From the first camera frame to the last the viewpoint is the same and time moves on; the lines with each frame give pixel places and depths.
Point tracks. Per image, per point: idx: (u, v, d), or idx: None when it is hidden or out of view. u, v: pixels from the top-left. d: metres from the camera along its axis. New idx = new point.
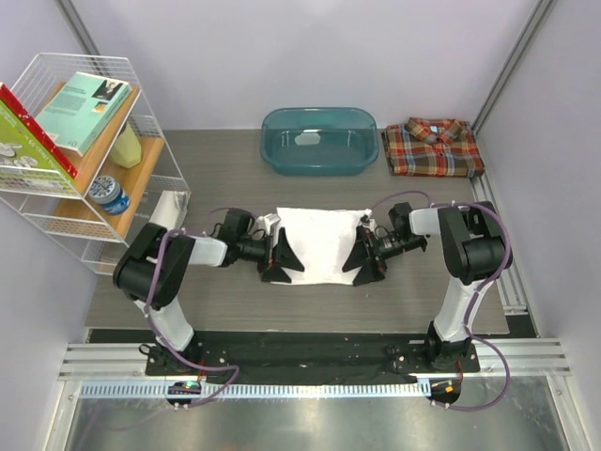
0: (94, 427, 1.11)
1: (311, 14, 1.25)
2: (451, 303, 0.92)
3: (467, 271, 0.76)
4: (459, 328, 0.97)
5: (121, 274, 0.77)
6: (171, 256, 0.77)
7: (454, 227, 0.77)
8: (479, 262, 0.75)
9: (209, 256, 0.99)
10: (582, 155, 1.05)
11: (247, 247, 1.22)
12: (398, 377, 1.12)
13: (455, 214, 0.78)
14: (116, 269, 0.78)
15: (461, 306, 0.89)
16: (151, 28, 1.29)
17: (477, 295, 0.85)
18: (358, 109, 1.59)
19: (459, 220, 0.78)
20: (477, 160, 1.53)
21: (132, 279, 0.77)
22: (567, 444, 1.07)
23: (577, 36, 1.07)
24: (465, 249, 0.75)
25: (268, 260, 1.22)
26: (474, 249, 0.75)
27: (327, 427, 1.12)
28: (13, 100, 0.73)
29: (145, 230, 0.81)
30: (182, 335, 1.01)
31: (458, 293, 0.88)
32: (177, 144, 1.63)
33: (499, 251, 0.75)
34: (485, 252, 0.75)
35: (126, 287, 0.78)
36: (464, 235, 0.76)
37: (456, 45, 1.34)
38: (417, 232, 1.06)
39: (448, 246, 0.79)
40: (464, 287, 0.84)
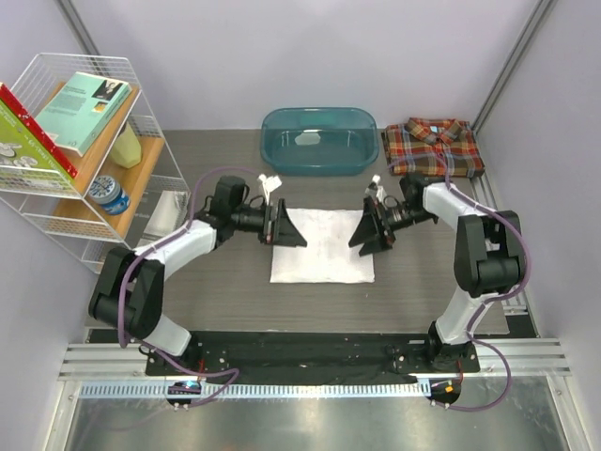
0: (94, 427, 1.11)
1: (311, 14, 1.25)
2: (454, 311, 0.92)
3: (479, 287, 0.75)
4: (461, 333, 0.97)
5: (97, 307, 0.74)
6: (139, 289, 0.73)
7: (473, 244, 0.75)
8: (490, 278, 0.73)
9: (199, 247, 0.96)
10: (582, 155, 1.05)
11: (243, 218, 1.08)
12: (398, 377, 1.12)
13: (478, 225, 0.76)
14: (92, 302, 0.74)
15: (466, 317, 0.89)
16: (151, 29, 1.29)
17: (483, 306, 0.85)
18: (358, 109, 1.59)
19: (480, 233, 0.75)
20: (477, 160, 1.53)
21: (106, 315, 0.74)
22: (567, 444, 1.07)
23: (577, 36, 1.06)
24: (478, 265, 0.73)
25: (267, 234, 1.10)
26: (487, 265, 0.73)
27: (327, 427, 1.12)
28: (13, 100, 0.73)
29: (109, 259, 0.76)
30: (179, 342, 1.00)
31: (463, 304, 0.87)
32: (177, 144, 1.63)
33: (513, 268, 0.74)
34: (499, 268, 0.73)
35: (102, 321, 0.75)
36: (481, 250, 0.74)
37: (456, 45, 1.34)
38: (427, 207, 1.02)
39: (462, 257, 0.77)
40: (470, 300, 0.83)
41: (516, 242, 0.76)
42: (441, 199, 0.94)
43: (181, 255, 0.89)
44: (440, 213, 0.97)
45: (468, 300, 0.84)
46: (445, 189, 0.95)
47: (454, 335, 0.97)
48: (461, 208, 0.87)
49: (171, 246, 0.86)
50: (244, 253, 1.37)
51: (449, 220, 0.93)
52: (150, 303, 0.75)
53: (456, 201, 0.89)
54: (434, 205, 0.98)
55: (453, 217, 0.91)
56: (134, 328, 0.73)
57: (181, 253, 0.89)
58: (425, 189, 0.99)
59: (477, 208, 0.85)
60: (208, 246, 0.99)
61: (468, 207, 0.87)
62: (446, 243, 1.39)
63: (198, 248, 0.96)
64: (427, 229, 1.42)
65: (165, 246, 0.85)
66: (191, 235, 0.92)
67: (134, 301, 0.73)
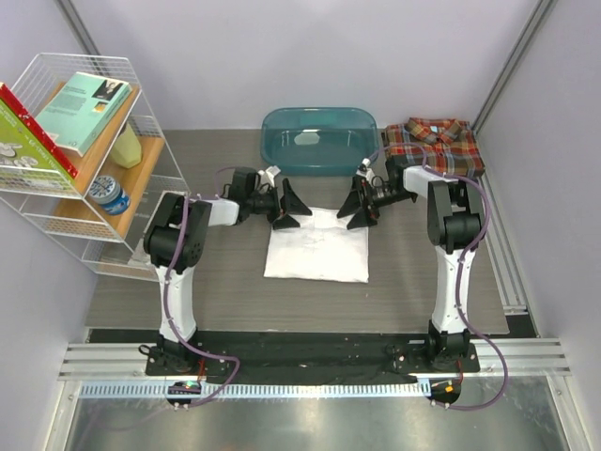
0: (94, 427, 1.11)
1: (312, 14, 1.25)
2: (442, 286, 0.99)
3: (446, 241, 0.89)
4: (454, 313, 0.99)
5: (151, 241, 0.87)
6: (194, 221, 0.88)
7: (439, 205, 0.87)
8: (455, 233, 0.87)
9: (224, 216, 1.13)
10: (582, 155, 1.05)
11: (256, 202, 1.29)
12: (398, 377, 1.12)
13: (444, 189, 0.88)
14: (146, 237, 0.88)
15: (450, 284, 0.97)
16: (151, 29, 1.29)
17: (462, 266, 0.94)
18: (358, 109, 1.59)
19: (446, 196, 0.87)
20: (477, 160, 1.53)
21: (161, 244, 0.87)
22: (567, 444, 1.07)
23: (577, 36, 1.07)
24: (445, 223, 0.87)
25: (279, 211, 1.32)
26: (452, 223, 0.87)
27: (328, 427, 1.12)
28: (13, 100, 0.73)
29: (166, 198, 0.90)
30: (189, 326, 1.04)
31: (444, 269, 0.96)
32: (177, 144, 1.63)
33: (474, 225, 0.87)
34: (460, 225, 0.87)
35: (154, 253, 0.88)
36: (448, 209, 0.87)
37: (456, 45, 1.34)
38: (408, 187, 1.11)
39: (433, 217, 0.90)
40: (448, 258, 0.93)
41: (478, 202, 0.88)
42: (417, 177, 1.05)
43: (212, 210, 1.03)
44: (420, 192, 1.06)
45: (445, 258, 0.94)
46: (421, 169, 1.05)
47: (448, 318, 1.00)
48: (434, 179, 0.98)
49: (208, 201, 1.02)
50: (244, 253, 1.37)
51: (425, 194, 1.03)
52: (200, 234, 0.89)
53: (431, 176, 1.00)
54: (412, 184, 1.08)
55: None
56: (187, 254, 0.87)
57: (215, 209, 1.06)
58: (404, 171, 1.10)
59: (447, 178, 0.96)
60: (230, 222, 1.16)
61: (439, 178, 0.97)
62: None
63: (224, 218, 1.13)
64: None
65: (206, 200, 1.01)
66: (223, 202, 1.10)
67: (190, 229, 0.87)
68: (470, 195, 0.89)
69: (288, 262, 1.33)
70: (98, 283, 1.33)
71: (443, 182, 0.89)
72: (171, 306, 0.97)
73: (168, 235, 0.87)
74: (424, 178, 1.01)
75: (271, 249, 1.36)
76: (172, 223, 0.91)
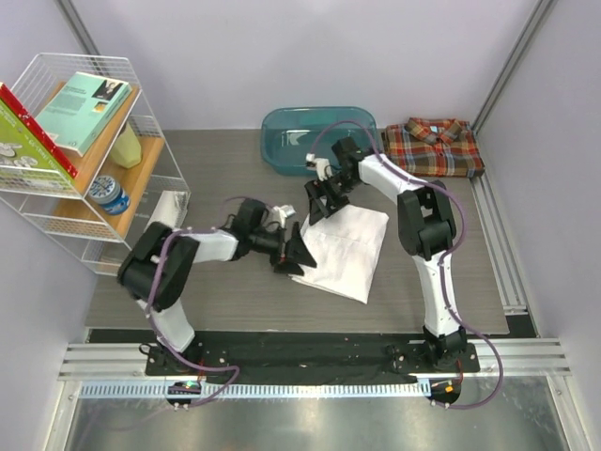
0: (94, 427, 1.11)
1: (311, 14, 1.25)
2: (427, 288, 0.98)
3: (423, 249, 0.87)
4: (445, 315, 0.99)
5: (127, 272, 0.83)
6: (173, 259, 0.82)
7: (410, 215, 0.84)
8: (429, 241, 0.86)
9: (219, 251, 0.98)
10: (582, 155, 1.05)
11: (260, 240, 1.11)
12: (398, 377, 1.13)
13: (413, 198, 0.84)
14: (122, 268, 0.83)
15: (437, 288, 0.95)
16: (151, 28, 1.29)
17: (443, 269, 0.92)
18: (357, 108, 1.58)
19: (415, 205, 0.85)
20: (477, 160, 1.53)
21: (135, 278, 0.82)
22: (567, 444, 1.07)
23: (577, 36, 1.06)
24: (419, 233, 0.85)
25: (281, 255, 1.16)
26: (424, 231, 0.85)
27: (327, 427, 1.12)
28: (13, 100, 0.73)
29: (150, 229, 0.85)
30: (183, 337, 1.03)
31: (426, 273, 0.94)
32: (177, 144, 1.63)
33: (447, 228, 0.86)
34: (434, 232, 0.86)
35: (129, 286, 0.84)
36: (420, 219, 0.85)
37: (457, 45, 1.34)
38: (362, 178, 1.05)
39: (405, 227, 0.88)
40: (428, 264, 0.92)
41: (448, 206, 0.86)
42: (375, 173, 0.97)
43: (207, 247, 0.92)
44: (377, 185, 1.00)
45: (425, 265, 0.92)
46: (377, 162, 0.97)
47: (441, 320, 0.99)
48: (395, 183, 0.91)
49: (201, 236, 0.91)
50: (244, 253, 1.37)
51: (385, 191, 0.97)
52: (181, 273, 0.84)
53: (391, 176, 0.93)
54: (369, 178, 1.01)
55: (389, 190, 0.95)
56: (161, 294, 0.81)
57: (205, 247, 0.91)
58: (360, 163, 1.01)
59: (410, 181, 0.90)
60: (225, 256, 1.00)
61: (401, 181, 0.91)
62: None
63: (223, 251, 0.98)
64: None
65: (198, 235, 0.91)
66: (219, 235, 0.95)
67: (168, 269, 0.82)
68: (440, 200, 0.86)
69: (348, 283, 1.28)
70: (98, 283, 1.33)
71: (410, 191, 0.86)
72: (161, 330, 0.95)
73: (145, 270, 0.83)
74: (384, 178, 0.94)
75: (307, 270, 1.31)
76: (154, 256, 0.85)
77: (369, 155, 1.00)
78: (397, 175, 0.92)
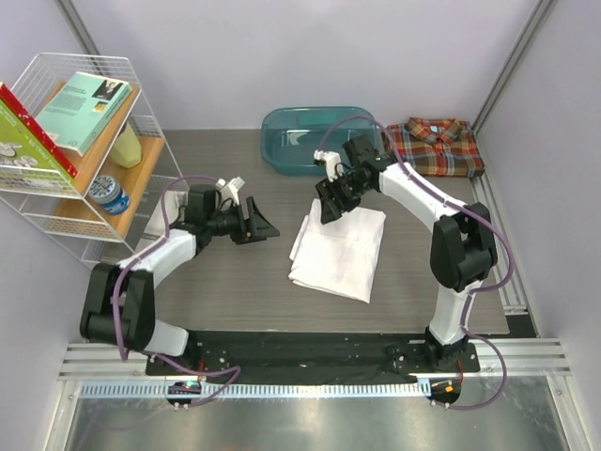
0: (94, 427, 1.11)
1: (311, 14, 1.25)
2: (446, 309, 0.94)
3: (459, 280, 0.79)
4: (457, 330, 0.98)
5: (88, 326, 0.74)
6: (129, 300, 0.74)
7: (452, 247, 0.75)
8: (470, 272, 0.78)
9: (177, 256, 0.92)
10: (582, 155, 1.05)
11: (220, 224, 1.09)
12: (398, 377, 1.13)
13: (454, 226, 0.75)
14: (82, 322, 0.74)
15: (456, 311, 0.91)
16: (151, 28, 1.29)
17: (471, 297, 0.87)
18: (358, 109, 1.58)
19: (457, 235, 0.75)
20: (477, 160, 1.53)
21: (101, 333, 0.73)
22: (567, 444, 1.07)
23: (577, 36, 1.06)
24: (458, 264, 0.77)
25: (245, 233, 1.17)
26: (465, 262, 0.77)
27: (327, 427, 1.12)
28: (13, 100, 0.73)
29: (94, 278, 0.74)
30: (177, 342, 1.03)
31: (452, 299, 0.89)
32: (177, 144, 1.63)
33: (487, 258, 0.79)
34: (474, 262, 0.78)
35: (97, 339, 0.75)
36: (460, 249, 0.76)
37: (457, 45, 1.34)
38: (385, 191, 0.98)
39: (440, 257, 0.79)
40: (457, 293, 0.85)
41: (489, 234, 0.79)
42: (404, 192, 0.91)
43: (163, 267, 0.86)
44: (406, 205, 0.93)
45: (454, 294, 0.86)
46: (409, 181, 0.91)
47: (452, 334, 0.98)
48: (430, 204, 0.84)
49: (154, 257, 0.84)
50: (243, 253, 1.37)
51: (416, 210, 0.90)
52: (144, 315, 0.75)
53: (424, 196, 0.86)
54: (397, 195, 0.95)
55: (421, 210, 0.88)
56: (132, 341, 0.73)
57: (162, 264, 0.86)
58: (381, 175, 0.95)
59: (446, 203, 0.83)
60: (189, 254, 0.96)
61: (437, 203, 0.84)
62: None
63: (182, 256, 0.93)
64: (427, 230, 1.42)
65: (149, 256, 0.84)
66: (171, 245, 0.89)
67: (129, 313, 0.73)
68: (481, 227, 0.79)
69: (349, 285, 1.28)
70: None
71: (450, 217, 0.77)
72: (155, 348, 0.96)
73: (106, 320, 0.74)
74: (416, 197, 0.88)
75: (306, 271, 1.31)
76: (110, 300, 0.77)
77: (393, 169, 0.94)
78: (433, 194, 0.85)
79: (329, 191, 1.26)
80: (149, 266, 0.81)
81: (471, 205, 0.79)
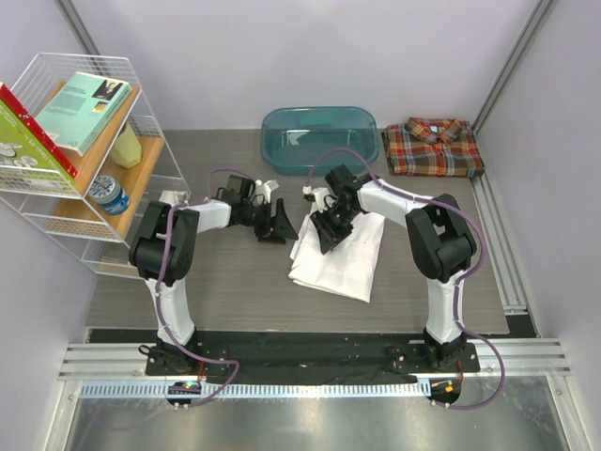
0: (94, 427, 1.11)
1: (312, 13, 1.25)
2: (437, 305, 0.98)
3: (441, 270, 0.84)
4: (453, 326, 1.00)
5: (137, 252, 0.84)
6: (178, 232, 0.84)
7: (425, 235, 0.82)
8: (449, 260, 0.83)
9: (217, 219, 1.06)
10: (582, 155, 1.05)
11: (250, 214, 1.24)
12: (398, 377, 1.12)
13: (423, 217, 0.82)
14: (131, 248, 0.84)
15: (447, 305, 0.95)
16: (151, 28, 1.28)
17: (457, 287, 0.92)
18: (358, 109, 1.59)
19: (428, 225, 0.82)
20: (477, 160, 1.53)
21: (147, 256, 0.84)
22: (567, 444, 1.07)
23: (577, 35, 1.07)
24: (437, 254, 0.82)
25: (268, 228, 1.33)
26: (443, 250, 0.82)
27: (327, 427, 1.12)
28: (13, 100, 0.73)
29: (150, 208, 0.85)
30: (186, 330, 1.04)
31: (439, 291, 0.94)
32: (177, 144, 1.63)
33: (465, 244, 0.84)
34: (452, 248, 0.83)
35: (141, 265, 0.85)
36: (435, 238, 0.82)
37: (457, 45, 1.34)
38: (365, 207, 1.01)
39: (419, 251, 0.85)
40: (444, 284, 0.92)
41: (460, 221, 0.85)
42: (375, 197, 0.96)
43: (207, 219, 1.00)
44: (380, 211, 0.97)
45: (440, 286, 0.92)
46: (377, 188, 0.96)
47: (448, 331, 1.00)
48: (401, 204, 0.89)
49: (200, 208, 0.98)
50: (244, 253, 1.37)
51: (390, 214, 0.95)
52: (188, 246, 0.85)
53: (394, 197, 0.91)
54: (372, 206, 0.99)
55: (395, 214, 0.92)
56: (174, 267, 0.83)
57: (205, 218, 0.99)
58: (360, 192, 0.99)
59: (416, 199, 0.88)
60: (222, 223, 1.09)
61: (407, 201, 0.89)
62: None
63: (222, 219, 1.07)
64: None
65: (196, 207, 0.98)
66: (214, 206, 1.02)
67: (175, 241, 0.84)
68: (451, 216, 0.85)
69: (349, 285, 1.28)
70: (98, 283, 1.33)
71: (420, 209, 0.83)
72: (166, 316, 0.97)
73: (154, 247, 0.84)
74: (387, 200, 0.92)
75: (306, 272, 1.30)
76: (159, 233, 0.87)
77: (369, 185, 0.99)
78: (401, 194, 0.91)
79: (321, 219, 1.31)
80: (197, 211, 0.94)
81: (438, 197, 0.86)
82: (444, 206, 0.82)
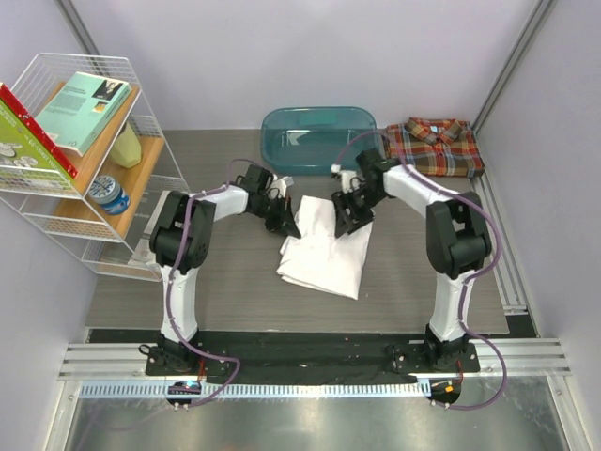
0: (94, 427, 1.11)
1: (312, 14, 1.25)
2: (443, 302, 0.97)
3: (452, 265, 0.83)
4: (456, 325, 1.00)
5: (157, 241, 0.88)
6: (196, 223, 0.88)
7: (442, 227, 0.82)
8: (461, 258, 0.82)
9: (232, 207, 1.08)
10: (582, 155, 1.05)
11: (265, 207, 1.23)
12: (398, 377, 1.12)
13: (444, 211, 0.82)
14: (152, 237, 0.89)
15: (453, 303, 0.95)
16: (151, 29, 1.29)
17: (466, 287, 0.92)
18: (358, 109, 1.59)
19: (447, 218, 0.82)
20: (477, 160, 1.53)
21: (166, 244, 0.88)
22: (567, 444, 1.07)
23: (577, 36, 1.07)
24: (450, 249, 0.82)
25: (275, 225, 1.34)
26: (456, 246, 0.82)
27: (328, 427, 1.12)
28: (13, 100, 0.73)
29: (170, 198, 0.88)
30: (189, 326, 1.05)
31: (447, 289, 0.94)
32: (177, 144, 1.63)
33: (480, 244, 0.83)
34: (468, 246, 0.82)
35: (161, 252, 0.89)
36: (451, 233, 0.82)
37: (456, 45, 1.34)
38: (391, 193, 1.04)
39: (434, 243, 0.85)
40: (453, 281, 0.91)
41: (480, 221, 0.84)
42: (401, 184, 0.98)
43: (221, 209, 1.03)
44: (406, 197, 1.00)
45: (449, 281, 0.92)
46: (406, 174, 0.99)
47: (450, 329, 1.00)
48: (424, 194, 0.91)
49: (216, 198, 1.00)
50: (244, 253, 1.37)
51: (413, 202, 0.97)
52: (204, 236, 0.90)
53: (420, 187, 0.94)
54: (398, 191, 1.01)
55: (419, 205, 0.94)
56: (191, 255, 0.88)
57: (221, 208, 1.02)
58: (385, 175, 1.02)
59: (440, 192, 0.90)
60: (238, 209, 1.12)
61: (431, 193, 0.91)
62: None
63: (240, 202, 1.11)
64: None
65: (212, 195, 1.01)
66: (230, 195, 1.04)
67: (192, 231, 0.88)
68: (472, 214, 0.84)
69: (339, 281, 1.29)
70: (98, 283, 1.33)
71: (442, 203, 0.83)
72: (174, 307, 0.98)
73: (174, 236, 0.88)
74: (412, 188, 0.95)
75: (297, 267, 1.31)
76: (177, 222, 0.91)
77: (396, 169, 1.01)
78: (426, 185, 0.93)
79: (343, 200, 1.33)
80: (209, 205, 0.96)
81: (462, 194, 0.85)
82: (468, 202, 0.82)
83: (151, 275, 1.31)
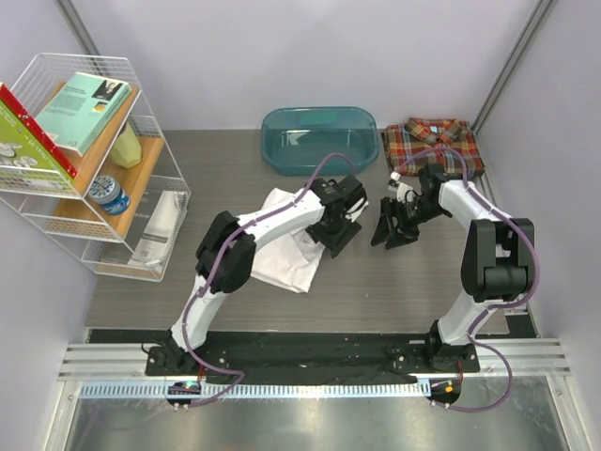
0: (94, 427, 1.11)
1: (312, 13, 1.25)
2: (458, 314, 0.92)
3: (481, 289, 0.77)
4: (462, 334, 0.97)
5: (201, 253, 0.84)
6: (232, 254, 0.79)
7: (482, 250, 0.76)
8: (493, 287, 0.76)
9: (296, 224, 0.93)
10: (583, 155, 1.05)
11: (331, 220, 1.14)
12: (398, 377, 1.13)
13: (488, 232, 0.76)
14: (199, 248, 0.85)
15: (470, 319, 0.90)
16: (151, 29, 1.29)
17: (485, 313, 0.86)
18: (358, 109, 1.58)
19: (490, 241, 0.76)
20: (477, 160, 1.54)
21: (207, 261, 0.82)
22: (567, 444, 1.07)
23: (577, 36, 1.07)
24: (485, 272, 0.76)
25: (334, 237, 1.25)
26: (492, 272, 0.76)
27: (328, 427, 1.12)
28: (13, 100, 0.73)
29: (219, 218, 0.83)
30: (197, 336, 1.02)
31: (466, 308, 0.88)
32: (177, 145, 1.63)
33: (519, 277, 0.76)
34: (504, 274, 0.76)
35: (201, 264, 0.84)
36: (489, 257, 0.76)
37: (456, 45, 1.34)
38: (441, 203, 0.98)
39: (469, 260, 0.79)
40: (475, 303, 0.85)
41: (526, 254, 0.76)
42: (456, 198, 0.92)
43: (277, 231, 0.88)
44: (454, 211, 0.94)
45: (471, 303, 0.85)
46: (462, 188, 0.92)
47: (456, 336, 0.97)
48: (475, 209, 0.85)
49: (272, 222, 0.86)
50: None
51: (461, 218, 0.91)
52: (240, 269, 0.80)
53: (471, 202, 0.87)
54: (448, 202, 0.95)
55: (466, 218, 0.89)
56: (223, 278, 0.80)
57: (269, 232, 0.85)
58: (442, 185, 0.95)
59: (492, 211, 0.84)
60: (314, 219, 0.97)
61: (482, 209, 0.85)
62: (447, 243, 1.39)
63: (309, 218, 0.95)
64: (429, 230, 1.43)
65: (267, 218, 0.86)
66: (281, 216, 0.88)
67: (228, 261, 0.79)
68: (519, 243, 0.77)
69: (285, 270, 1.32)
70: (98, 283, 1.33)
71: (489, 223, 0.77)
72: (192, 316, 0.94)
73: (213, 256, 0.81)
74: (463, 200, 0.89)
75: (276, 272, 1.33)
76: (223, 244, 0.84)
77: (454, 182, 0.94)
78: (480, 202, 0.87)
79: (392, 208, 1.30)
80: (257, 232, 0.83)
81: (513, 218, 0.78)
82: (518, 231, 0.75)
83: (151, 275, 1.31)
